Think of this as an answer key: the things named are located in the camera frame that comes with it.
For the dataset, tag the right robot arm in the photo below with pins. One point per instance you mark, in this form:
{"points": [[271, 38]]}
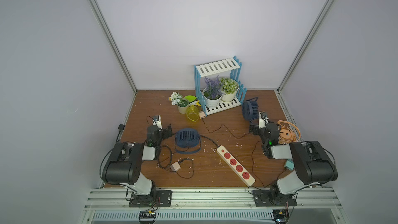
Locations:
{"points": [[312, 163]]}

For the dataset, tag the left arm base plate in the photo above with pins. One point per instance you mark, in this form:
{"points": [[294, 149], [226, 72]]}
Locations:
{"points": [[161, 198]]}

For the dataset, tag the right green circuit board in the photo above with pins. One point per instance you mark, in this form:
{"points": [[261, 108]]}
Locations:
{"points": [[280, 216]]}

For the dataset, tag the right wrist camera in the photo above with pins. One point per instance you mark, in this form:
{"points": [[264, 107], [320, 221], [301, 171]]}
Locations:
{"points": [[263, 120]]}

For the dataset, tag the orange desk fan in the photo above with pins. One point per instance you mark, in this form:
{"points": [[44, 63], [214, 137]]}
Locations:
{"points": [[288, 133]]}

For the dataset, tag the blue white plant shelf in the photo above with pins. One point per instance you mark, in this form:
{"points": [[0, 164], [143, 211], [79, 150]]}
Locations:
{"points": [[230, 68]]}

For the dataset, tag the teal usb adapter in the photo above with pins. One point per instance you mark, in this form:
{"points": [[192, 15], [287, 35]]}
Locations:
{"points": [[289, 165]]}

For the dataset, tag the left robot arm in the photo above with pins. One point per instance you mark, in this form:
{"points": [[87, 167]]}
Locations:
{"points": [[122, 165]]}

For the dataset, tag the white flower potted plant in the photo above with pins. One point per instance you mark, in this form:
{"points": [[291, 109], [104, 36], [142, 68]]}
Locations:
{"points": [[181, 102]]}

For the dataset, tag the green potted plant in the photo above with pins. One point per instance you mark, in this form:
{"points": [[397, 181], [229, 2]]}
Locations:
{"points": [[229, 88]]}

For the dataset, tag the purple lavender potted plant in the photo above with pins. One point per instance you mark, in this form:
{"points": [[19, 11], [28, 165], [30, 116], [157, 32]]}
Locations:
{"points": [[212, 92]]}

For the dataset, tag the left green circuit board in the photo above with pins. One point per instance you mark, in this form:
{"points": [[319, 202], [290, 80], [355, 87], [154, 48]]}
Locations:
{"points": [[147, 217]]}

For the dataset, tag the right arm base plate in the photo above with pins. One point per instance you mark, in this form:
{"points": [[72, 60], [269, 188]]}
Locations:
{"points": [[270, 198]]}

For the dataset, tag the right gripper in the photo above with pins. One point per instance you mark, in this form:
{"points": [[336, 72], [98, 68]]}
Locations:
{"points": [[255, 129]]}

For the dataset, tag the beige red power strip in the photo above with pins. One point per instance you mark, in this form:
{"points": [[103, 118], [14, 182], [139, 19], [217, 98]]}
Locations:
{"points": [[236, 167]]}

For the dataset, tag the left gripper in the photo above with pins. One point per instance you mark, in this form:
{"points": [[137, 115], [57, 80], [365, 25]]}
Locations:
{"points": [[166, 131]]}

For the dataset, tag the dark blue upright desk fan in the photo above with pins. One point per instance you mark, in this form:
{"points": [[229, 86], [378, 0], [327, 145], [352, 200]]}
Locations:
{"points": [[250, 109]]}

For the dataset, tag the green circuit board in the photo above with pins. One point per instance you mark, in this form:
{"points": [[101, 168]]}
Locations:
{"points": [[147, 217], [280, 216]]}

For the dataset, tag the dark blue flat desk fan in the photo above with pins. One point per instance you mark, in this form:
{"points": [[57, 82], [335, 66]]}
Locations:
{"points": [[187, 141]]}

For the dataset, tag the green plastic scoop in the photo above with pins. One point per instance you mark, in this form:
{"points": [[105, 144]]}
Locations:
{"points": [[190, 98]]}

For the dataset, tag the yellow spray bottle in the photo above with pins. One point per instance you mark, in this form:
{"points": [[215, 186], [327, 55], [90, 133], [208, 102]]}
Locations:
{"points": [[192, 112]]}

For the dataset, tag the aluminium front rail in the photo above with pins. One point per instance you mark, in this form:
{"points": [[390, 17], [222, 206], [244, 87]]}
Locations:
{"points": [[213, 205]]}

